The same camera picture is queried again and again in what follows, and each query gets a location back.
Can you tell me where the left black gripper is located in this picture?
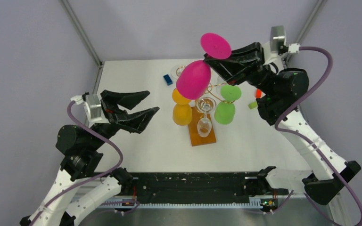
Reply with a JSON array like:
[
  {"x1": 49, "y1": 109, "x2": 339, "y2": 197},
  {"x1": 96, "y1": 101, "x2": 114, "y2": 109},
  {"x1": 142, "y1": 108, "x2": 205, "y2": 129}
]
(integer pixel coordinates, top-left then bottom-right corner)
[{"x1": 89, "y1": 89, "x2": 161, "y2": 149}]

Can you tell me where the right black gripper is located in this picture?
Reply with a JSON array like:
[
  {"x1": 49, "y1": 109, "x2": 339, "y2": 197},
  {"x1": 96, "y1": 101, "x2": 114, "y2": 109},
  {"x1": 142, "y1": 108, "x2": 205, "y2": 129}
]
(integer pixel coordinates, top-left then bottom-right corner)
[{"x1": 205, "y1": 42, "x2": 278, "y2": 97}]

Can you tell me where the orange plastic goblet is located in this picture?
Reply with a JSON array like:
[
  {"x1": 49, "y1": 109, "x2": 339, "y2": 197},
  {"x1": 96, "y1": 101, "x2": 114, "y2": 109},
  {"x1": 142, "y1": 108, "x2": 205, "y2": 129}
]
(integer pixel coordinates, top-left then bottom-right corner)
[{"x1": 172, "y1": 89, "x2": 192, "y2": 126}]

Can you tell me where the green plastic goblet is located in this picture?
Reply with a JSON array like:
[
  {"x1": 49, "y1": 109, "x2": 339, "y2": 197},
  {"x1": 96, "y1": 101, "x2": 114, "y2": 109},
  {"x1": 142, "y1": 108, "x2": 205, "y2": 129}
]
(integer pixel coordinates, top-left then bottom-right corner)
[{"x1": 214, "y1": 84, "x2": 242, "y2": 125}]

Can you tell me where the pink plastic goblet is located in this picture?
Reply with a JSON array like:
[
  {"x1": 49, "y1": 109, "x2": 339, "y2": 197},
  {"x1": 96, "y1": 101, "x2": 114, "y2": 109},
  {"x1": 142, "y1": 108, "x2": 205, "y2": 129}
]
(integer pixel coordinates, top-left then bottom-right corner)
[{"x1": 176, "y1": 32, "x2": 231, "y2": 100}]

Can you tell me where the clear stemmed wine glass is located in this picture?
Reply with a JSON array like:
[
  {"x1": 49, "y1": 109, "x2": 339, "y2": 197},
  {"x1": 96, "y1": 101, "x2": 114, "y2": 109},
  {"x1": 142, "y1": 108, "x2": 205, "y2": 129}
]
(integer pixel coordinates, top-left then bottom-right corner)
[{"x1": 195, "y1": 97, "x2": 216, "y2": 137}]

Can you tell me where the clear tall flute glass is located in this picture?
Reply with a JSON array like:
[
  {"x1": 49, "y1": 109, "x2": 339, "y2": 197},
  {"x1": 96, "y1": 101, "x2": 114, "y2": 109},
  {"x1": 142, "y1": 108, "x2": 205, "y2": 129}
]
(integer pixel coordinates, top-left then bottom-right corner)
[{"x1": 170, "y1": 65, "x2": 186, "y2": 80}]

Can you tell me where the gold wire wine glass rack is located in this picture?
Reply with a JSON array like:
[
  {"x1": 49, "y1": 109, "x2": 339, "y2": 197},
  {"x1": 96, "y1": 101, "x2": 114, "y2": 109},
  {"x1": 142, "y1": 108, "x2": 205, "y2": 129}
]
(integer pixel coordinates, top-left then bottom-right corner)
[{"x1": 172, "y1": 82, "x2": 234, "y2": 146}]

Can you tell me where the clear short wine glass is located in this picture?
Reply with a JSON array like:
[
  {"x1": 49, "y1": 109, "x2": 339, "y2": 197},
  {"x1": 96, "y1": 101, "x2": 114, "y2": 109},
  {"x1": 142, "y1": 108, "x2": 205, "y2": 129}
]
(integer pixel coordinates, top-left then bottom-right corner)
[{"x1": 216, "y1": 76, "x2": 227, "y2": 87}]

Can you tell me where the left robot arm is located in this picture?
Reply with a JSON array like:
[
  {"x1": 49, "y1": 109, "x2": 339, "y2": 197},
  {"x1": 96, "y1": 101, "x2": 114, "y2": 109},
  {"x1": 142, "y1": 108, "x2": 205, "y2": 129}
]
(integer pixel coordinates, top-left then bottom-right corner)
[{"x1": 20, "y1": 90, "x2": 159, "y2": 226}]

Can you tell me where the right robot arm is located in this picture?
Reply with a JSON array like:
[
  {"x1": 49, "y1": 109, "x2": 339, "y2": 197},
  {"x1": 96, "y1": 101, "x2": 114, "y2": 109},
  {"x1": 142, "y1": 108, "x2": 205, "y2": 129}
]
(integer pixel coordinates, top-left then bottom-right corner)
[{"x1": 204, "y1": 42, "x2": 361, "y2": 205}]

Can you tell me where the orange-red block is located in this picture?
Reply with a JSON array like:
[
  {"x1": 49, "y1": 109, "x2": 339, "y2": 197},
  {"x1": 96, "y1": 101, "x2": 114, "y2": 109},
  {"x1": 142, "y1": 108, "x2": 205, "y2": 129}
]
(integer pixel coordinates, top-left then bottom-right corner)
[{"x1": 255, "y1": 89, "x2": 262, "y2": 98}]

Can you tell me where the lime green block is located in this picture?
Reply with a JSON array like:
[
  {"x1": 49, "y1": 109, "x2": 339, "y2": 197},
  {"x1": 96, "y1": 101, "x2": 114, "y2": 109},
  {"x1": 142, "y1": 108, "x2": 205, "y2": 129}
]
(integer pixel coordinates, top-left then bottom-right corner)
[{"x1": 248, "y1": 101, "x2": 258, "y2": 109}]

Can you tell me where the dark blue block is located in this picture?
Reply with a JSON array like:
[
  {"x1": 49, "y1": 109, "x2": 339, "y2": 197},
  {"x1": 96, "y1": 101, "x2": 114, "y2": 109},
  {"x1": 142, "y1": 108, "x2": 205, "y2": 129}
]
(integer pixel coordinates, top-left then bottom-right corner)
[{"x1": 163, "y1": 74, "x2": 173, "y2": 86}]

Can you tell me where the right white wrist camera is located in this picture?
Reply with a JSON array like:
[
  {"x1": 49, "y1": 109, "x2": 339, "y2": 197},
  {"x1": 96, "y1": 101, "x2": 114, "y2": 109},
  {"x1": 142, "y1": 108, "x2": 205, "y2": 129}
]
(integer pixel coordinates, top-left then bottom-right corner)
[{"x1": 262, "y1": 25, "x2": 300, "y2": 65}]

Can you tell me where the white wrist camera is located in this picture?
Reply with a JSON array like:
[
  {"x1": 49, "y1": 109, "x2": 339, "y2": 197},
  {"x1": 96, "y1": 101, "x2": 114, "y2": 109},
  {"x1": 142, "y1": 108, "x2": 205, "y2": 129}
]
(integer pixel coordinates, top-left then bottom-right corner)
[
  {"x1": 262, "y1": 25, "x2": 300, "y2": 65},
  {"x1": 70, "y1": 92, "x2": 104, "y2": 123}
]

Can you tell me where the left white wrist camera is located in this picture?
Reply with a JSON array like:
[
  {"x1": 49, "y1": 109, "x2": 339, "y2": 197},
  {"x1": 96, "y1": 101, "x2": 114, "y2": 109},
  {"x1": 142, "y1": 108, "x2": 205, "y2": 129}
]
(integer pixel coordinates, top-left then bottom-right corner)
[{"x1": 70, "y1": 92, "x2": 104, "y2": 123}]

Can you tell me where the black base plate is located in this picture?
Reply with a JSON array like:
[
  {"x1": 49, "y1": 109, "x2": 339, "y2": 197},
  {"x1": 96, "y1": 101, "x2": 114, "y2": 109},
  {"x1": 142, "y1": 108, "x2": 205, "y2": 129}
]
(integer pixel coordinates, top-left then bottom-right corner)
[{"x1": 106, "y1": 171, "x2": 289, "y2": 205}]

